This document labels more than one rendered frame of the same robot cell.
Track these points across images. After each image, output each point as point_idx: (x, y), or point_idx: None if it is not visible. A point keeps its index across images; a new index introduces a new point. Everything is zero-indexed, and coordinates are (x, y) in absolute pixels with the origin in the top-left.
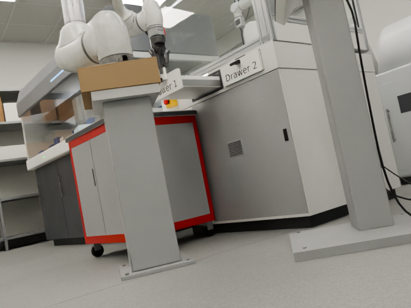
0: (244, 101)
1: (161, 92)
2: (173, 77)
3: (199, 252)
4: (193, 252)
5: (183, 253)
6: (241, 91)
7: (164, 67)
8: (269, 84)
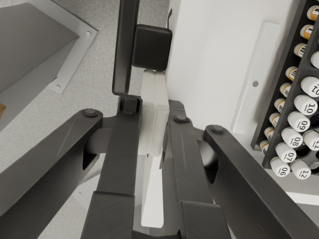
0: (300, 203)
1: (172, 1)
2: (148, 160)
3: (109, 51)
4: (114, 36)
5: (89, 43)
6: (318, 224)
7: (149, 152)
8: None
